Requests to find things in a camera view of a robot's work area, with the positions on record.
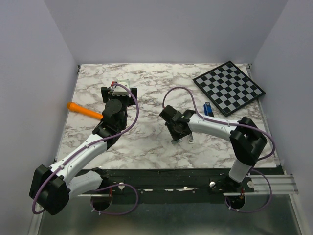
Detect silver staple strips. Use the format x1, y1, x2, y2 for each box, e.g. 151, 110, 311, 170
171, 138, 182, 145

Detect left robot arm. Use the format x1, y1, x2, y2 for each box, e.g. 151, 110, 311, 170
29, 82, 138, 215

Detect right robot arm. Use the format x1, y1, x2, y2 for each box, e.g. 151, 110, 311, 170
159, 105, 268, 192

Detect orange marker pen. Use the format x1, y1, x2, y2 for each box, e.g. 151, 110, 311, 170
67, 102, 103, 120

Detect black grey checkerboard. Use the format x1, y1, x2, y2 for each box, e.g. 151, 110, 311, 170
193, 61, 266, 117

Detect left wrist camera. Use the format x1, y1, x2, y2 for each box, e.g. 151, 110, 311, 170
111, 79, 130, 96

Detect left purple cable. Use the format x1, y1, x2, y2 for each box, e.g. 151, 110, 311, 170
32, 83, 140, 216

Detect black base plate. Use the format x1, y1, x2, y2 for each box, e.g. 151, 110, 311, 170
50, 167, 287, 205

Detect aluminium rail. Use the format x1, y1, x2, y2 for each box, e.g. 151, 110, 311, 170
66, 171, 298, 199

